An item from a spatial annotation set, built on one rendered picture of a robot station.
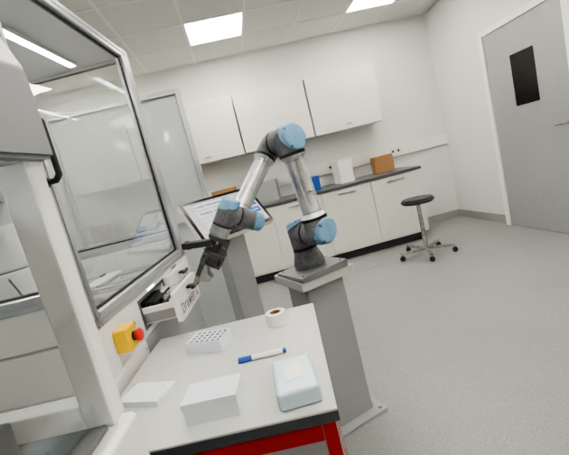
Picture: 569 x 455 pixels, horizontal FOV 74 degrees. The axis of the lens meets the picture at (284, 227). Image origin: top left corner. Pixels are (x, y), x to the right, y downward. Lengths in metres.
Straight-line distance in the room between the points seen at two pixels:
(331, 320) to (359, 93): 3.71
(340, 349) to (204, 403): 1.07
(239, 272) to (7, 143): 1.93
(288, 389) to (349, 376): 1.12
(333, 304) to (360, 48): 4.32
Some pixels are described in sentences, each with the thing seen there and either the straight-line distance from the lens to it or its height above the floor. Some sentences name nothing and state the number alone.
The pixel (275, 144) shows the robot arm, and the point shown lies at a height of 1.36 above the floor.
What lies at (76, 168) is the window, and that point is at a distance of 1.37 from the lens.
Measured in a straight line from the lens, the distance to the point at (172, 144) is 3.16.
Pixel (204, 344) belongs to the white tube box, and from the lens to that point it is 1.26.
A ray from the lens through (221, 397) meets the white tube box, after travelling 0.91.
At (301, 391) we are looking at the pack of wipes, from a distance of 0.87.
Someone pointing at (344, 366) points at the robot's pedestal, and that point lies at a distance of 1.93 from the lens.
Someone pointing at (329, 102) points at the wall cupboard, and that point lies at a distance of 4.97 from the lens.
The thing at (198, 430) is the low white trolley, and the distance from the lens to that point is 0.94.
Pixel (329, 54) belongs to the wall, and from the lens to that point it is 5.50.
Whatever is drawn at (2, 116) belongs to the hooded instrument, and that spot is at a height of 1.41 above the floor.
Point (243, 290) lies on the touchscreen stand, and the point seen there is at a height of 0.58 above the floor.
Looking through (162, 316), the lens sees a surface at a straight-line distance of 1.47.
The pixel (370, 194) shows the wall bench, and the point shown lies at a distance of 4.68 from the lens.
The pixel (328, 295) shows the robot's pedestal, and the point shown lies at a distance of 1.78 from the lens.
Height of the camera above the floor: 1.25
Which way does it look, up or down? 9 degrees down
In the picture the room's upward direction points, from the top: 14 degrees counter-clockwise
